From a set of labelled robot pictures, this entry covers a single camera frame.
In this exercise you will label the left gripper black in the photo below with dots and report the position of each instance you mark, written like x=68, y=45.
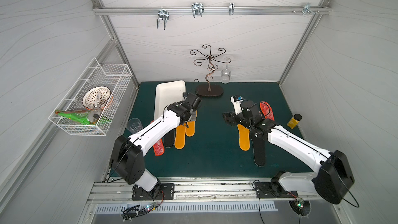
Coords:
x=189, y=112

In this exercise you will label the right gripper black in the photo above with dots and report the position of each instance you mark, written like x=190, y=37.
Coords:
x=230, y=117

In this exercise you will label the orange insole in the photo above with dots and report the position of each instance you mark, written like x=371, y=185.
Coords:
x=244, y=137
x=180, y=138
x=190, y=130

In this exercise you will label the white storage box tray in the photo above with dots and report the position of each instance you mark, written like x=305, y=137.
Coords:
x=166, y=94

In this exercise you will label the black insole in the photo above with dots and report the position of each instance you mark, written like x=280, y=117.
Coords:
x=259, y=150
x=169, y=138

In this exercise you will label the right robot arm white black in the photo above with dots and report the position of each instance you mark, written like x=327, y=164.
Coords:
x=331, y=176

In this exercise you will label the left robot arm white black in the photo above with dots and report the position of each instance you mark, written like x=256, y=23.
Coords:
x=127, y=159

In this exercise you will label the red insole right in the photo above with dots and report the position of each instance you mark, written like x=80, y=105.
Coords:
x=266, y=110

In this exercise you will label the red insole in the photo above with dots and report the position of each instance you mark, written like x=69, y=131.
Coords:
x=266, y=110
x=159, y=148

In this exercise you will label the brown metal glass rack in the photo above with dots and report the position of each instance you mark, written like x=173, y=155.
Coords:
x=209, y=90

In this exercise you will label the yellow bottle black cap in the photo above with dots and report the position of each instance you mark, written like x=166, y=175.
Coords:
x=294, y=121

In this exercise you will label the red insole left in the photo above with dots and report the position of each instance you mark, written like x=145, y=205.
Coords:
x=159, y=148

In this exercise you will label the hanging wine glass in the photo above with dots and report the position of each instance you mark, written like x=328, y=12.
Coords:
x=226, y=72

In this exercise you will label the clear plastic cup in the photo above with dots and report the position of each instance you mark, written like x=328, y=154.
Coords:
x=134, y=125

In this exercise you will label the white plastic strainer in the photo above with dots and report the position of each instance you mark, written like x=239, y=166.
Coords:
x=96, y=98

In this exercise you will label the metal hook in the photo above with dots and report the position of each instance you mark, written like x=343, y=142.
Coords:
x=197, y=9
x=231, y=9
x=163, y=17
x=307, y=10

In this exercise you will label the green plastic item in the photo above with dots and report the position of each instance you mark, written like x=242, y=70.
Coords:
x=85, y=117

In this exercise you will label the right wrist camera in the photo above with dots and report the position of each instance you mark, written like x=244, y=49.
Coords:
x=236, y=101

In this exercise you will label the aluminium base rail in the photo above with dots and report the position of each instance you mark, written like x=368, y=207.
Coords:
x=187, y=189

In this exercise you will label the white wire basket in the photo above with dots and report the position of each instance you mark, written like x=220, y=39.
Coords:
x=116, y=77

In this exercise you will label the aluminium top rail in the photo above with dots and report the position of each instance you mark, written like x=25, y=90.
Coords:
x=208, y=10

